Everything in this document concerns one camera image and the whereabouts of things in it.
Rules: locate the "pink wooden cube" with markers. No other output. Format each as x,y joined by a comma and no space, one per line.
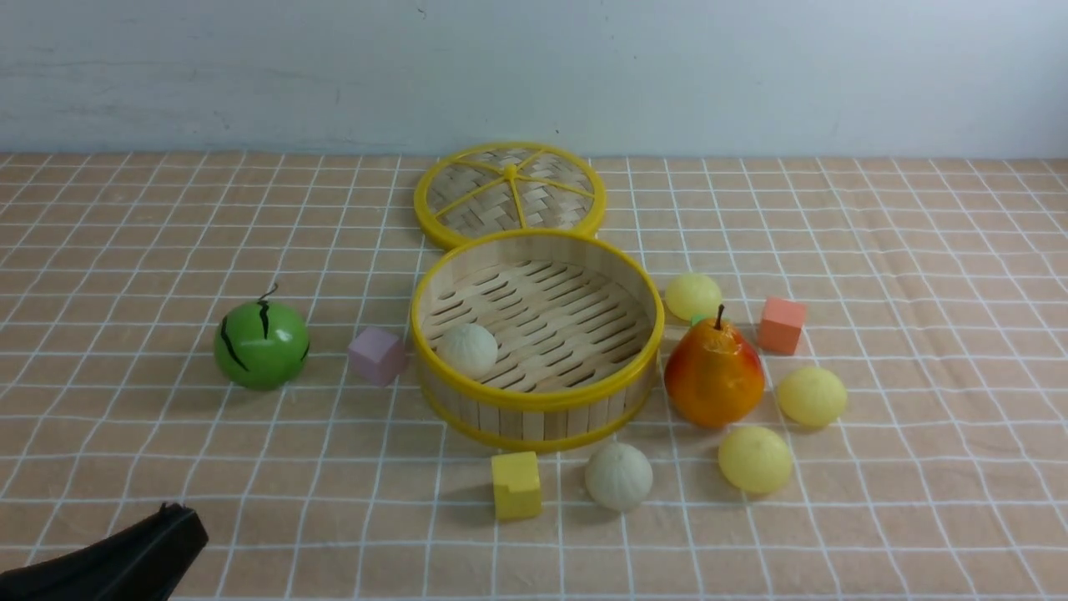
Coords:
377,355

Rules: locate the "yellow bun back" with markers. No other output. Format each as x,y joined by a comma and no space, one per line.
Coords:
690,293

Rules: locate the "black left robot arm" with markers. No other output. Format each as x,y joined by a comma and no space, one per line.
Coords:
146,561

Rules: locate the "orange yellow toy pear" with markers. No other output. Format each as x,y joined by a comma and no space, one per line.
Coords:
714,377

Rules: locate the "checkered orange tablecloth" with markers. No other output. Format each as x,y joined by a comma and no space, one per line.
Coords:
935,290

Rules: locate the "yellow bun front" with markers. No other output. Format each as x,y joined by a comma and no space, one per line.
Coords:
755,459

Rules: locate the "green toy watermelon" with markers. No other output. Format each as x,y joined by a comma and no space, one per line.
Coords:
262,345

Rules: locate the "yellow wooden cube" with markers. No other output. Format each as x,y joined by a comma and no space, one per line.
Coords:
516,486

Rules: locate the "woven bamboo steamer lid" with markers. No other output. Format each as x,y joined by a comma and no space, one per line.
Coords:
504,186

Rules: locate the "white bun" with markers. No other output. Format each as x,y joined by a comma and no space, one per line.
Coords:
618,476
469,349

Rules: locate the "bamboo steamer tray yellow rim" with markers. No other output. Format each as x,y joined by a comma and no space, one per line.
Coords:
578,326

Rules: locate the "yellow bun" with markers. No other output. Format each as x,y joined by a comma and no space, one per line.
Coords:
755,459
690,293
812,396

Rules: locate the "orange wooden cube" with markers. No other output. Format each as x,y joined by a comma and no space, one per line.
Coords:
781,324

